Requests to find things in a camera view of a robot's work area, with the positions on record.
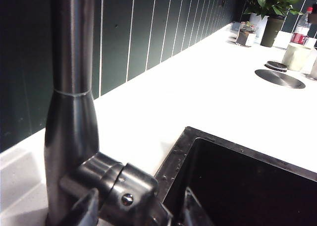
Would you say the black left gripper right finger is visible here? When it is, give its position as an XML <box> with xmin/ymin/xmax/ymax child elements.
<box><xmin>178</xmin><ymin>186</ymin><xmax>216</xmax><ymax>226</ymax></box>

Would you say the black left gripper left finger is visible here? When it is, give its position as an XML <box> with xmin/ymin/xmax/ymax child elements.
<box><xmin>58</xmin><ymin>188</ymin><xmax>100</xmax><ymax>226</ymax></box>

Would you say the black sink basin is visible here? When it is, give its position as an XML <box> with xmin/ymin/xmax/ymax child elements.
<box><xmin>153</xmin><ymin>126</ymin><xmax>317</xmax><ymax>226</ymax></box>

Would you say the steel gooseneck faucet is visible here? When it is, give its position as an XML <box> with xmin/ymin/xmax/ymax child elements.
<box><xmin>43</xmin><ymin>0</ymin><xmax>126</xmax><ymax>226</ymax></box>

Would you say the clear water bottle red label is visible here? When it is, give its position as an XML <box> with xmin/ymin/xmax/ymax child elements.
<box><xmin>290</xmin><ymin>6</ymin><xmax>314</xmax><ymax>48</ymax></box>

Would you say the round steel countertop cover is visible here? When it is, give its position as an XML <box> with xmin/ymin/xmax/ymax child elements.
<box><xmin>254</xmin><ymin>69</ymin><xmax>307</xmax><ymax>90</ymax></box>

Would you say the round black ribbed lid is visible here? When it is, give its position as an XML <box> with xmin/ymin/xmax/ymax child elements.
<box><xmin>264</xmin><ymin>60</ymin><xmax>288</xmax><ymax>73</ymax></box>

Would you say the small glass planter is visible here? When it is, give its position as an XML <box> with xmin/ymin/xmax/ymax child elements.
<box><xmin>234</xmin><ymin>21</ymin><xmax>259</xmax><ymax>48</ymax></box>

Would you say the beige cylindrical cup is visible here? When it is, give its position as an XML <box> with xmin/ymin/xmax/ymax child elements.
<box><xmin>281</xmin><ymin>43</ymin><xmax>313</xmax><ymax>72</ymax></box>

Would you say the dark green tumbler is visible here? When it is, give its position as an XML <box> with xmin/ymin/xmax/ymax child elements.
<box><xmin>260</xmin><ymin>14</ymin><xmax>286</xmax><ymax>48</ymax></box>

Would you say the white plant pot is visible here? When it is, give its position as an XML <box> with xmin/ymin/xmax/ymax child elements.
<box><xmin>248</xmin><ymin>12</ymin><xmax>269</xmax><ymax>45</ymax></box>

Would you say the green leafy plant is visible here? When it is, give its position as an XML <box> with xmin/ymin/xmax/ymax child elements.
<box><xmin>244</xmin><ymin>0</ymin><xmax>304</xmax><ymax>19</ymax></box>

